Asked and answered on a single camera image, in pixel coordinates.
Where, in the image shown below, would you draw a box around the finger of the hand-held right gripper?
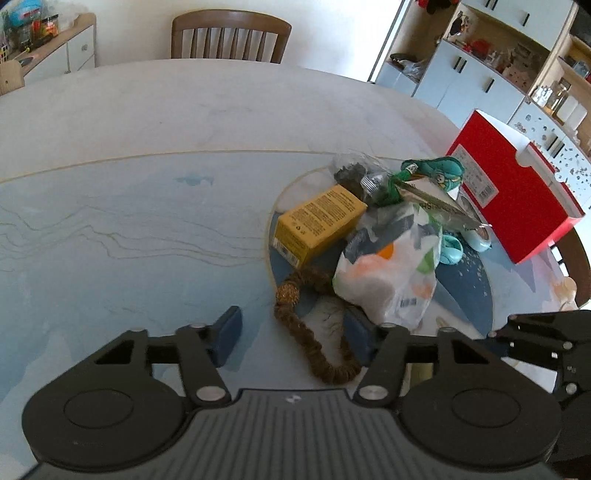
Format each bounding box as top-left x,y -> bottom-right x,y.
488,329 -> 574,371
507,310 -> 591,343

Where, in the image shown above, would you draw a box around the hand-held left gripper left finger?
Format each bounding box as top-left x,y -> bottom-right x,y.
95,305 -> 243,408

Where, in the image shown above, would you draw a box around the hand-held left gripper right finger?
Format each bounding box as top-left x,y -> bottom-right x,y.
344,307 -> 502,408

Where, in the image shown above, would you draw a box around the red cardboard box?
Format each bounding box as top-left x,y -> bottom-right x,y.
445,109 -> 585,265

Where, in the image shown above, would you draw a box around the clear bag with dark contents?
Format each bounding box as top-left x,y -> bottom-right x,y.
332,152 -> 393,204

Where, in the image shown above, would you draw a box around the teal patterned pouch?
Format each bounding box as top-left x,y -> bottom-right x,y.
401,156 -> 465,195

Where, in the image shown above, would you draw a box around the brown braided scrunchie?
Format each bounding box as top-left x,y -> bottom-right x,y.
273,268 -> 363,384

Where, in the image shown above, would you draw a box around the white printed plastic bag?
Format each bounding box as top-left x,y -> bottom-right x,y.
332,203 -> 444,329

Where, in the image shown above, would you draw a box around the dark wooden chair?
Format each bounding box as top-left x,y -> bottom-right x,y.
549,228 -> 591,308

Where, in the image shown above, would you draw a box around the light blue round case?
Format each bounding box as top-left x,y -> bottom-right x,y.
462,226 -> 492,251

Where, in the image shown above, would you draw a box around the yellow cardboard box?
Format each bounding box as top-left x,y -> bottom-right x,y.
272,185 -> 369,268

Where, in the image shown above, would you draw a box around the blue printed table mat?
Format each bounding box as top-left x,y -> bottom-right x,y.
0,148 -> 591,480

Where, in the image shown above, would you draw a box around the green tassel ornament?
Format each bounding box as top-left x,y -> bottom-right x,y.
369,168 -> 419,206

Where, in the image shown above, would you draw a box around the white canister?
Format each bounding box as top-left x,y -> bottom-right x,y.
556,99 -> 589,131

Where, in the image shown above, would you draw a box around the glass jars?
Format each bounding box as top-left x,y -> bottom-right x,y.
531,78 -> 573,110

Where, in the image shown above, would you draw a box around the brown wooden slat-back chair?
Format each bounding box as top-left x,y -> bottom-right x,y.
171,10 -> 293,64

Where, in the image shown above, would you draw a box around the white and wood sideboard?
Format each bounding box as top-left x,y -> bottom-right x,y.
0,13 -> 98,95

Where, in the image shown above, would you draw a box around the blue toy package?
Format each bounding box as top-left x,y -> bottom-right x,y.
10,0 -> 46,27

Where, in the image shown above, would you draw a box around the white and wood wall cabinet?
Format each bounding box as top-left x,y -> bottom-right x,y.
372,0 -> 591,217

